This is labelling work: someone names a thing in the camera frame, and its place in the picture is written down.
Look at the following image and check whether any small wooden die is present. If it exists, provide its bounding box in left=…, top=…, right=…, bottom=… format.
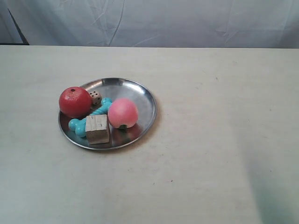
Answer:
left=89, top=91, right=102, bottom=105

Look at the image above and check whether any round steel plate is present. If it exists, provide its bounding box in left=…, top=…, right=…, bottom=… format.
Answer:
left=58, top=77, right=157, bottom=151

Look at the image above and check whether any teal bone toy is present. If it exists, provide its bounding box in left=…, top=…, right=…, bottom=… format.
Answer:
left=68, top=98, right=112, bottom=138

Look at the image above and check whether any red toy apple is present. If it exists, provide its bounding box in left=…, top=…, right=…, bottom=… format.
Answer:
left=58, top=87, right=92, bottom=118

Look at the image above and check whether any white backdrop cloth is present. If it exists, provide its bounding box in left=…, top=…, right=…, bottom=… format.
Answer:
left=0, top=0, right=299, bottom=49

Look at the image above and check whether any pink toy peach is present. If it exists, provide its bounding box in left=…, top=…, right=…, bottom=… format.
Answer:
left=107, top=98, right=138, bottom=129

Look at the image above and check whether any wooden cube block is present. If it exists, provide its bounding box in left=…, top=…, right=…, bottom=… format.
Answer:
left=85, top=114, right=110, bottom=145

